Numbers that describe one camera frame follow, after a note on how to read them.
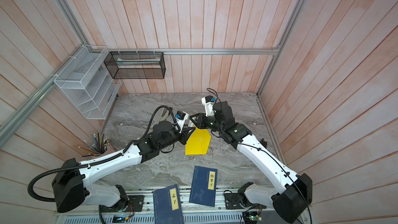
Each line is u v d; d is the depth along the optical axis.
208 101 0.64
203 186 0.78
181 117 0.63
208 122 0.63
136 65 0.90
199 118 0.64
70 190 0.39
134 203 0.73
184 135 0.65
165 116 1.04
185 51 0.97
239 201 0.73
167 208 0.72
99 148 0.83
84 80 0.70
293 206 0.38
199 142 0.94
